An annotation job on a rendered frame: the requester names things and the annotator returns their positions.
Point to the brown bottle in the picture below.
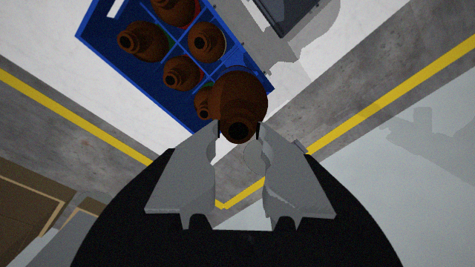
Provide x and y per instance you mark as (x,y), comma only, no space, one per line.
(206,42)
(201,99)
(239,100)
(182,73)
(177,13)
(146,41)

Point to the dark grey square tray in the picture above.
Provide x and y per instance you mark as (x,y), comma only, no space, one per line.
(283,15)

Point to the dark blue box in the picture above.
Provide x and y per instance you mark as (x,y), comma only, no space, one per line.
(99,33)

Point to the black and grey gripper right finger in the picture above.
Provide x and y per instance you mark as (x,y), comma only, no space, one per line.
(297,186)

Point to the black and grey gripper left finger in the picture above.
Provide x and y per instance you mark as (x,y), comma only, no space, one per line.
(159,200)

